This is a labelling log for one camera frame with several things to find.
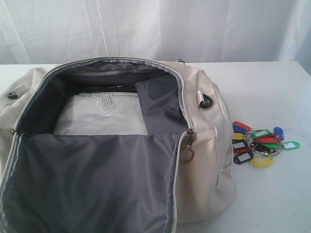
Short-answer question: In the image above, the cream duffel bag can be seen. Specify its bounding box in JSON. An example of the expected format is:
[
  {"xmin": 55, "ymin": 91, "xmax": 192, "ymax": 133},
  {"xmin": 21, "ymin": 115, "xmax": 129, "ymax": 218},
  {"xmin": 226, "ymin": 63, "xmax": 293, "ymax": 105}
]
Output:
[{"xmin": 0, "ymin": 57, "xmax": 236, "ymax": 233}]

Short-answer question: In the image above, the colourful key tag bunch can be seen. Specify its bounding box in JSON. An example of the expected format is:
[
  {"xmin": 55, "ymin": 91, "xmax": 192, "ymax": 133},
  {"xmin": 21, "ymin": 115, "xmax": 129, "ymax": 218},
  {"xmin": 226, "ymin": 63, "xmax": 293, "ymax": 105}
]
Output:
[{"xmin": 232, "ymin": 121, "xmax": 300, "ymax": 168}]

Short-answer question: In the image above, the white plastic packet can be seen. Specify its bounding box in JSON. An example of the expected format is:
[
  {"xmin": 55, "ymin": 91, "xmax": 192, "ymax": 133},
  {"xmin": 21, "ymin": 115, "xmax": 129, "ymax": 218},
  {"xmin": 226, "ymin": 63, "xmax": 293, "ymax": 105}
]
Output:
[{"xmin": 53, "ymin": 92, "xmax": 147, "ymax": 135}]

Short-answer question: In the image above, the white backdrop curtain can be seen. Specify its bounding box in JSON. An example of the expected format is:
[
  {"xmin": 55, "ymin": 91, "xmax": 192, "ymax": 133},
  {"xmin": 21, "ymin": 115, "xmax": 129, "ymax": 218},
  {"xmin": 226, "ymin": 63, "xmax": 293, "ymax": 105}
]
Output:
[{"xmin": 0, "ymin": 0, "xmax": 311, "ymax": 65}]

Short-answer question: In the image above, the black plastic D-ring right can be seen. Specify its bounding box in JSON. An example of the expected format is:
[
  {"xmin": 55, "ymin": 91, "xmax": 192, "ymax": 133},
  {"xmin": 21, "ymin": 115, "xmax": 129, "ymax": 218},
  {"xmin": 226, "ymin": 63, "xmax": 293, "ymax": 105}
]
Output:
[{"xmin": 199, "ymin": 93, "xmax": 215, "ymax": 110}]

